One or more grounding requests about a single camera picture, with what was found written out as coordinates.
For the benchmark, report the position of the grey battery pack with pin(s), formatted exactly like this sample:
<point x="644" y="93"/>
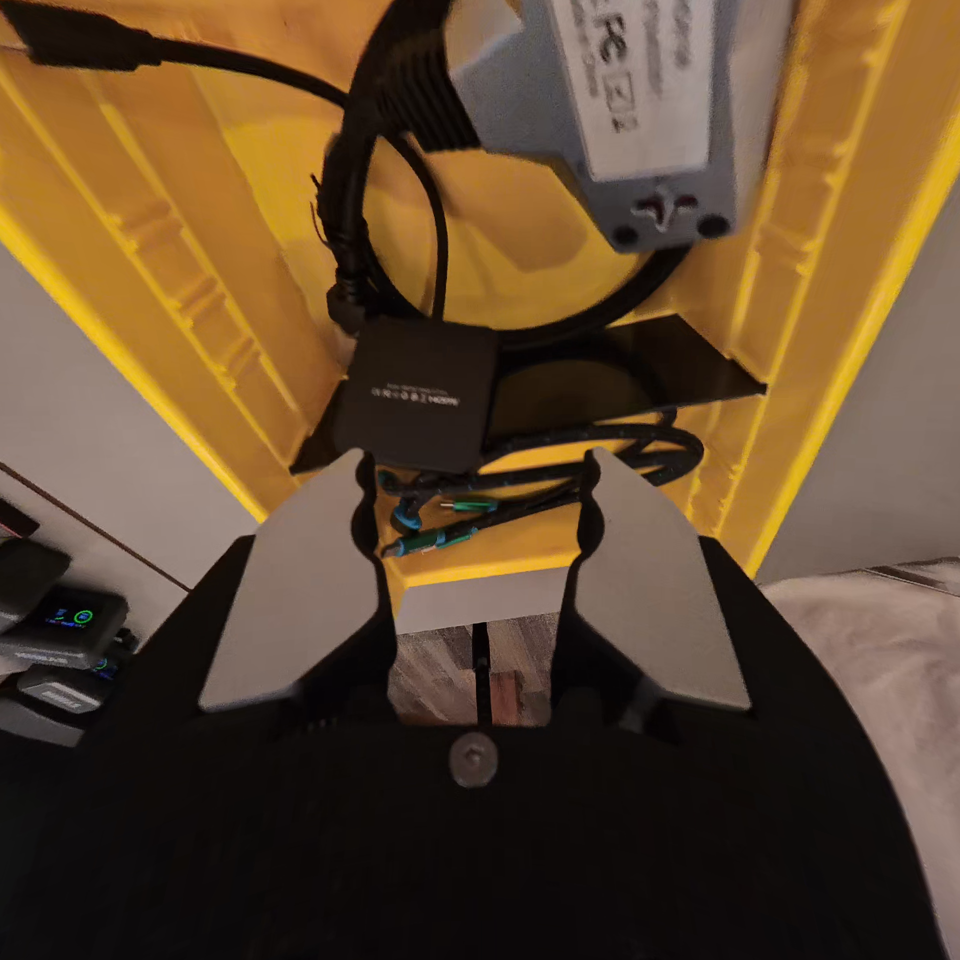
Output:
<point x="64" y="690"/>

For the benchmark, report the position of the black charger green display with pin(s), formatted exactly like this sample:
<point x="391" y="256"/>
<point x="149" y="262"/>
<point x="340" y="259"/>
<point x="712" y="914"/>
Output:
<point x="79" y="622"/>

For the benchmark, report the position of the small dark box red trim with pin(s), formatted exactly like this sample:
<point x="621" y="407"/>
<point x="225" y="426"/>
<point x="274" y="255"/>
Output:
<point x="16" y="517"/>

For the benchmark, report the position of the person's beige trousers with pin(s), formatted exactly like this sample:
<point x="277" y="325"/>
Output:
<point x="885" y="712"/>

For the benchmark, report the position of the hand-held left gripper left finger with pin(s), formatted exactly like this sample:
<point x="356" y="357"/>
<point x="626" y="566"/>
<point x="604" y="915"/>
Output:
<point x="292" y="600"/>

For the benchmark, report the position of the yellow plastic bin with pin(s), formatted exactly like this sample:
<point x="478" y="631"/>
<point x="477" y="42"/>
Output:
<point x="225" y="225"/>

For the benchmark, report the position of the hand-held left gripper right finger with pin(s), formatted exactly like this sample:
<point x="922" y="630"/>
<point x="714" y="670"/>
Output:
<point x="660" y="600"/>

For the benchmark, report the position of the black charger case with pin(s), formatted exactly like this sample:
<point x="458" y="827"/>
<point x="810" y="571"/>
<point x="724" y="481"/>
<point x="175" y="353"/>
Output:
<point x="34" y="577"/>

